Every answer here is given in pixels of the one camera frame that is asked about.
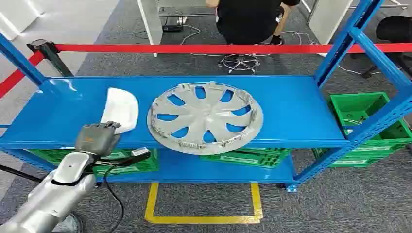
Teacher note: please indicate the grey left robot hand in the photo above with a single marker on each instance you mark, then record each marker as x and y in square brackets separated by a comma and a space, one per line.
[96, 138]

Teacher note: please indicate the white plastic panel part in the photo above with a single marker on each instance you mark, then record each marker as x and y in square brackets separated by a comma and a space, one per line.
[120, 107]

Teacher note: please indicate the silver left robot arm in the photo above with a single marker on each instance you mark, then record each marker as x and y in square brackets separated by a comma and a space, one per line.
[54, 196]

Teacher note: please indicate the green plastic crate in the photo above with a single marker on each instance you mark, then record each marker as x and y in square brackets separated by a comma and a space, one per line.
[254, 157]
[141, 165]
[360, 159]
[352, 107]

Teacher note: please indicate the red barrier belt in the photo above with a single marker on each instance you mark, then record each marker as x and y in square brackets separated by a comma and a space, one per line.
[16, 77]
[206, 48]

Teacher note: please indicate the silver wheel hubcap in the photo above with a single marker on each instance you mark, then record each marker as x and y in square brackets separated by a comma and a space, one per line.
[206, 119]

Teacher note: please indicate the white desk panel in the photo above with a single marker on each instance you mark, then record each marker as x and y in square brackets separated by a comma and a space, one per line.
[151, 19]
[330, 19]

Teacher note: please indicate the black power adapter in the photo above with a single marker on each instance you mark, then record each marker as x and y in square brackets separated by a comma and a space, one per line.
[172, 28]

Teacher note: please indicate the chrome chair base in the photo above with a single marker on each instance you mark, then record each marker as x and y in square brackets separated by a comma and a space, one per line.
[239, 61]

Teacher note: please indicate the person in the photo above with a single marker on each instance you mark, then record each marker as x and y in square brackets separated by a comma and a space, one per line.
[248, 19]

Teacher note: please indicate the blue metal shelf rack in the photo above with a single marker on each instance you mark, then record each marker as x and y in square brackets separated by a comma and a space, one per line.
[289, 109]

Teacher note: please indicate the black office chair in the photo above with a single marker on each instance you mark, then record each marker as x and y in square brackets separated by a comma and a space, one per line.
[394, 30]

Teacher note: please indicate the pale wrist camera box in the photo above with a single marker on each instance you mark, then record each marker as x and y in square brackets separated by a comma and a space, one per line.
[140, 151]

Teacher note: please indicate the round barrier post base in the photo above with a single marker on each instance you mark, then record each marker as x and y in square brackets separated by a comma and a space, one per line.
[70, 225]

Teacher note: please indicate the black barrier post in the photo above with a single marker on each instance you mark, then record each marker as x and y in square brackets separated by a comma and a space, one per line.
[53, 56]

